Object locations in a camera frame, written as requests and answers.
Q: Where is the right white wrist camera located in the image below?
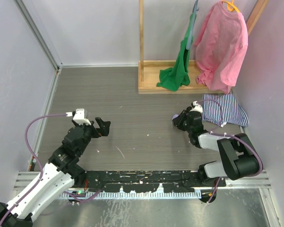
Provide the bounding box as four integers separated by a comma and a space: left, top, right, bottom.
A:
190, 101, 203, 114

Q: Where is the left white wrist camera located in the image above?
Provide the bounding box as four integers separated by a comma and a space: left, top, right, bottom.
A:
66, 108, 91, 125

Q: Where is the blue clothes hanger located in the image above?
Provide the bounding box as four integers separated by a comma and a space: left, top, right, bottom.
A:
186, 0, 199, 50

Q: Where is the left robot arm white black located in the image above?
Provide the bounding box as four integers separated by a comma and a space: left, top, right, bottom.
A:
0, 117, 111, 227

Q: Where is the slotted grey cable duct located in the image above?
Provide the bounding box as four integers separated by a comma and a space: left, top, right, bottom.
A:
59, 188, 202, 200

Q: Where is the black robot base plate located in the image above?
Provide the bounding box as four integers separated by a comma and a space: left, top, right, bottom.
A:
73, 170, 217, 193

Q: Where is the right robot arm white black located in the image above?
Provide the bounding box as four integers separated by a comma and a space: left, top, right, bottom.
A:
172, 110, 263, 186

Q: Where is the orange clothes hanger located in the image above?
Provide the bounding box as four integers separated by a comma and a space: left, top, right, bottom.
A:
222, 0, 240, 13

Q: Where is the blue white striped cloth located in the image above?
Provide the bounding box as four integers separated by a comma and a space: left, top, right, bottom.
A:
202, 94, 249, 127

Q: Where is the wooden clothes rack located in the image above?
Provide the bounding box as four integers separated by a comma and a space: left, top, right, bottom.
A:
138, 0, 268, 94

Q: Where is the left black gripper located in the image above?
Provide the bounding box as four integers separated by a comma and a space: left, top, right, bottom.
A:
72, 117, 110, 155

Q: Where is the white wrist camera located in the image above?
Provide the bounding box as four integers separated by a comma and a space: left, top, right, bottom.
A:
190, 101, 203, 114
66, 108, 91, 125

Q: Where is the aluminium corner frame profile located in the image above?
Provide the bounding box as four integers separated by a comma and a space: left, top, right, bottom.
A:
14, 0, 63, 71

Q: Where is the pink t-shirt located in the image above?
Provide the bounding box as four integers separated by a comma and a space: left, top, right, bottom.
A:
194, 1, 248, 94

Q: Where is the green cloth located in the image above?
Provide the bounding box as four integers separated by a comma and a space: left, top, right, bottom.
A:
156, 13, 194, 92

